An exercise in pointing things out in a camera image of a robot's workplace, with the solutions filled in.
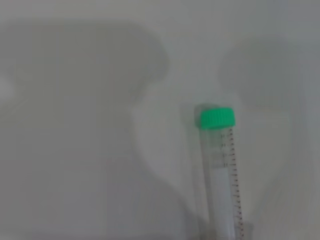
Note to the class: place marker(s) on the clear test tube green cap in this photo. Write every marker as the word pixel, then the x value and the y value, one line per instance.
pixel 217 175

